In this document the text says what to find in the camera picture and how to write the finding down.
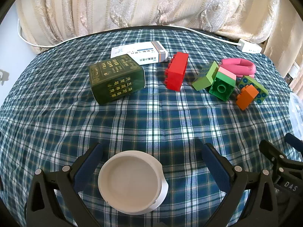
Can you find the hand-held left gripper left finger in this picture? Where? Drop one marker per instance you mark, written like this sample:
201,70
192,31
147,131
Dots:
88,165

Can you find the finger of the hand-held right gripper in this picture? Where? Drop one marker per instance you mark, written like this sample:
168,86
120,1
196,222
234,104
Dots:
269,150
293,140

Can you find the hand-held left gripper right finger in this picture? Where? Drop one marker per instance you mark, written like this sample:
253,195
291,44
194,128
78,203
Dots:
217,170

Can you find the clear plastic bowl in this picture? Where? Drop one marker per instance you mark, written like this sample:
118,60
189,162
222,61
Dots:
297,113

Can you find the white round cap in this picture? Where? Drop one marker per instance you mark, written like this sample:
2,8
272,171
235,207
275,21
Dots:
130,182

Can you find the orange toy brick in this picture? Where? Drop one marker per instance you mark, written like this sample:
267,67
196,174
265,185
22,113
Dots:
246,98

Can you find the green toy brick blue studs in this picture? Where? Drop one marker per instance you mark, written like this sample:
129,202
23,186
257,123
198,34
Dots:
259,92

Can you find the dark green toy brick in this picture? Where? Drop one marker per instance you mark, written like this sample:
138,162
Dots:
221,89

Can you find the dark green printed box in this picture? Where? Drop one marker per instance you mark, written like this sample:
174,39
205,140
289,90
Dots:
116,80

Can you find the light green toy brick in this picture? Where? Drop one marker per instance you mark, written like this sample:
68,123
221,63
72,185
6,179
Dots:
203,80

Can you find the red toy brick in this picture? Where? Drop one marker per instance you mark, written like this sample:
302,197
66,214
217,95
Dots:
176,71

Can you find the blue plaid tablecloth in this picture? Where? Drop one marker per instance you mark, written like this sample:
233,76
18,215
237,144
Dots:
151,118

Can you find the cream patterned curtain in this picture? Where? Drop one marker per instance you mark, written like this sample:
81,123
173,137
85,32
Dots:
284,40
118,4

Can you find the white power strip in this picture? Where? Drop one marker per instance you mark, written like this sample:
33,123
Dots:
249,46

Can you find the white medicine box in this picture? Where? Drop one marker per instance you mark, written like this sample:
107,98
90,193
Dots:
146,52

